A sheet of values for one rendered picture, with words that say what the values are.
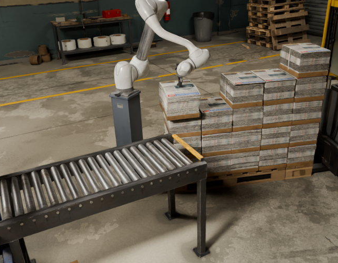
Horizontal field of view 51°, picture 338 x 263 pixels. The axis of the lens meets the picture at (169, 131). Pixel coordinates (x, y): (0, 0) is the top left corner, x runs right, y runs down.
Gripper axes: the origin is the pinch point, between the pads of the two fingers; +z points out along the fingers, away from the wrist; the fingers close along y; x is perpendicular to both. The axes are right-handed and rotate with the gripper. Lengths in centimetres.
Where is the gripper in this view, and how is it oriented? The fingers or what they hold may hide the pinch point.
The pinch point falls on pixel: (177, 76)
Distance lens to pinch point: 308.9
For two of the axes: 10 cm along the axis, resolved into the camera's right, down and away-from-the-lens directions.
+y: 1.1, 9.9, -0.2
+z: -1.3, 0.3, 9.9
